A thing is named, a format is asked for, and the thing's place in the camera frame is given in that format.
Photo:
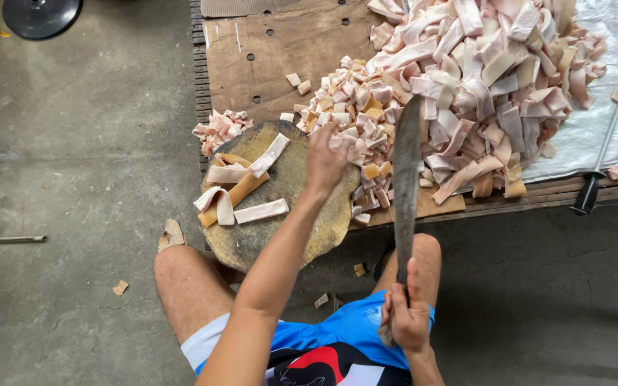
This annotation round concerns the round wooden chopping block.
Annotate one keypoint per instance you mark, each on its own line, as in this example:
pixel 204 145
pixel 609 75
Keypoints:
pixel 287 187

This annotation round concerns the small pile of pink meat scraps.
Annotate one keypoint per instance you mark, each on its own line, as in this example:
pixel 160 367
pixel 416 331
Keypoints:
pixel 222 129

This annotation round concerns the loose pork skin square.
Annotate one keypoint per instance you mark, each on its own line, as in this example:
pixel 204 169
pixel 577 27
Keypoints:
pixel 304 87
pixel 293 79
pixel 286 116

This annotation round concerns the long tan pork skin strip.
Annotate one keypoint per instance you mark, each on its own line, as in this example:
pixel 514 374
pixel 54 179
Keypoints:
pixel 242 192

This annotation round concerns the person's left leg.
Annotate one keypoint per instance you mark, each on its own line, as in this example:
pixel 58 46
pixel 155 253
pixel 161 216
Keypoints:
pixel 191 289

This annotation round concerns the person's right hand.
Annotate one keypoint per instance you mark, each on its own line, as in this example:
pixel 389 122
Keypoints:
pixel 408 319

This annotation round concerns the short white pork skin strip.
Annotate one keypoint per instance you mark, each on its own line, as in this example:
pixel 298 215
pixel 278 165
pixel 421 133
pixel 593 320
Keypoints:
pixel 261 210

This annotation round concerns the blue white red shorts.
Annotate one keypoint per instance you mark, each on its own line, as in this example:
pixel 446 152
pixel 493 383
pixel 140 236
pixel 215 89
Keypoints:
pixel 341 343

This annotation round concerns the brown cardboard sheet with holes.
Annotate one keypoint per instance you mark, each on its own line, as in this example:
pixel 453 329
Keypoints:
pixel 250 69

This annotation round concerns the long steel butcher knife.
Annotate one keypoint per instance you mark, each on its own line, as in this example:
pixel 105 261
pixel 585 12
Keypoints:
pixel 406 177

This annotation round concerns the person's left fingers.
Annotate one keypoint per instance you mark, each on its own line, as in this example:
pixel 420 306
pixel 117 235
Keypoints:
pixel 336 136

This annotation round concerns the large heap of pork skin strips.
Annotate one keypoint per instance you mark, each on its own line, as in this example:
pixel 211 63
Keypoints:
pixel 480 80

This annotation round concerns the black round stand base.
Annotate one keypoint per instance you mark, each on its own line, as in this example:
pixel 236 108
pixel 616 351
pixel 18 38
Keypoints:
pixel 42 16

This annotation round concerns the grey metal rod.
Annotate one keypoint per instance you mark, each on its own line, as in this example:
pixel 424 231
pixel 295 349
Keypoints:
pixel 6 239

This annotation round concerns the curled white pork skin strip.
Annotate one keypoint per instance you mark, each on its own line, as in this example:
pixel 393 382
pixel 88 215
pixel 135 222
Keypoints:
pixel 219 202

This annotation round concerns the small cardboard scrap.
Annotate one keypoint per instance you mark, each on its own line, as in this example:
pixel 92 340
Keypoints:
pixel 120 288

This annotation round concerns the person's leg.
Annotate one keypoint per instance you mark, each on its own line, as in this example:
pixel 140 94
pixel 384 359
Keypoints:
pixel 191 289
pixel 424 254

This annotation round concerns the pile of cut pork skin squares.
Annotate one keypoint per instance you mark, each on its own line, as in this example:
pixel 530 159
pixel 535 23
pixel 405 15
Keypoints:
pixel 360 118

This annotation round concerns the person's left hand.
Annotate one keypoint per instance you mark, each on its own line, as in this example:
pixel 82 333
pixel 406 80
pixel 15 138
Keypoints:
pixel 324 163

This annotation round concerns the folded pale pork skin strip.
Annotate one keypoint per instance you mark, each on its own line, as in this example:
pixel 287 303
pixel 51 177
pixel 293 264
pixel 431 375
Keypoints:
pixel 227 172

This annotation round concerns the long white pork skin strip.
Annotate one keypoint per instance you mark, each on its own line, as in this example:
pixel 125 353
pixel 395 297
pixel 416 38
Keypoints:
pixel 269 155

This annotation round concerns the small skin scrap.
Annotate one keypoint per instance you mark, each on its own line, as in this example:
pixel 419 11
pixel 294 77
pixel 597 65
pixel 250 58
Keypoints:
pixel 360 269
pixel 321 300

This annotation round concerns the person's right leg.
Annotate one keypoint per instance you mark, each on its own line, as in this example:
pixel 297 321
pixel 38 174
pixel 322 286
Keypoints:
pixel 424 254

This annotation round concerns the white plastic sheet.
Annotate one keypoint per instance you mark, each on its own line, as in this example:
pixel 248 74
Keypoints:
pixel 609 107

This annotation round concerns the torn cardboard scrap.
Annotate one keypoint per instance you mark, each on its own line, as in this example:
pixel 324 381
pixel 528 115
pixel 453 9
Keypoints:
pixel 171 235

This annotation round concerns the wooden slat platform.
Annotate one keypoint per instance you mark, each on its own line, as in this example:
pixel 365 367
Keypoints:
pixel 556 193

